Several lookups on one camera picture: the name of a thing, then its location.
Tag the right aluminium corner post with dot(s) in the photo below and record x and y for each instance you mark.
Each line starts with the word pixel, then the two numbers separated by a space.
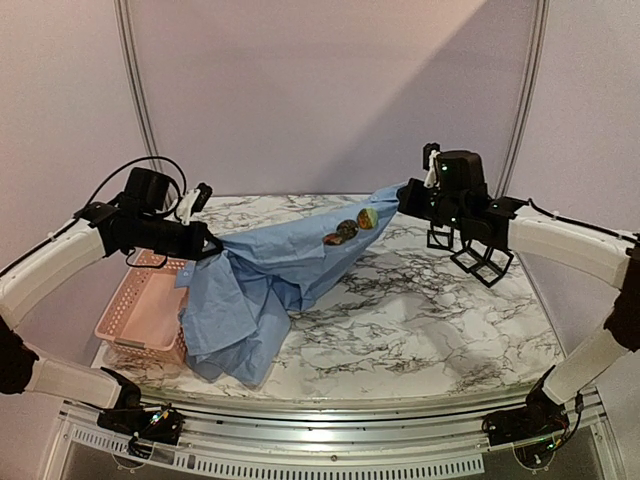
pixel 526 95

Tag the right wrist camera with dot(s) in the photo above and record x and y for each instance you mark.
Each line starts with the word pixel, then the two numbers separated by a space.
pixel 430 153

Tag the upright black frame box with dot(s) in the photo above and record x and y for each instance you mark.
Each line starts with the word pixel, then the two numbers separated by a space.
pixel 440 237

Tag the aluminium front rail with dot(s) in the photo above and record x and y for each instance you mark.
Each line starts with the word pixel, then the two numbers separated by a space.
pixel 419 438

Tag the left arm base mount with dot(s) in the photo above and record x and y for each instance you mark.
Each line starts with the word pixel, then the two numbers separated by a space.
pixel 145 425

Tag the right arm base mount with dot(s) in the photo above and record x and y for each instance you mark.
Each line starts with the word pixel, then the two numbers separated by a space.
pixel 537 429

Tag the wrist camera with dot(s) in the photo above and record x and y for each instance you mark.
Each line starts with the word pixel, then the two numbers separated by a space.
pixel 192 202
pixel 430 153

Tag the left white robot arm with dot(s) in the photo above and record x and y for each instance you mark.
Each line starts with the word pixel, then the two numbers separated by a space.
pixel 152 212

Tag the left aluminium corner post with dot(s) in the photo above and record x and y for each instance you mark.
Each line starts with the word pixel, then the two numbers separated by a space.
pixel 125 26

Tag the blue button-up shirt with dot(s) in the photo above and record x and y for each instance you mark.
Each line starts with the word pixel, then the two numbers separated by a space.
pixel 237 314

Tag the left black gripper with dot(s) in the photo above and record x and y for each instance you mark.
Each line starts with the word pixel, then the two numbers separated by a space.
pixel 192 250

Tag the aluminium corner post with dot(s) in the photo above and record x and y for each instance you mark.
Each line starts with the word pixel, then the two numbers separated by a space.
pixel 526 95
pixel 125 26

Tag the open black frame box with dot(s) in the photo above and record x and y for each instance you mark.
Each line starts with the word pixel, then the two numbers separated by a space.
pixel 486 264

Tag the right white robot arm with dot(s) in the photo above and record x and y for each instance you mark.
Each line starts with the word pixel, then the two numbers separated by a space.
pixel 454 195

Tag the pink plastic basket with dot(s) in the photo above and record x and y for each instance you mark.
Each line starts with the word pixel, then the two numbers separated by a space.
pixel 142 318

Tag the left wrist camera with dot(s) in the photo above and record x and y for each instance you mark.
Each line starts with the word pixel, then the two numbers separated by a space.
pixel 192 202

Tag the orange portrait round brooch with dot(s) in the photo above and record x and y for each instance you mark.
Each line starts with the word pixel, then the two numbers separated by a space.
pixel 334 239

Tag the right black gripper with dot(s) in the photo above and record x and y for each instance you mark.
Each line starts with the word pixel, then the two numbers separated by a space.
pixel 409 197

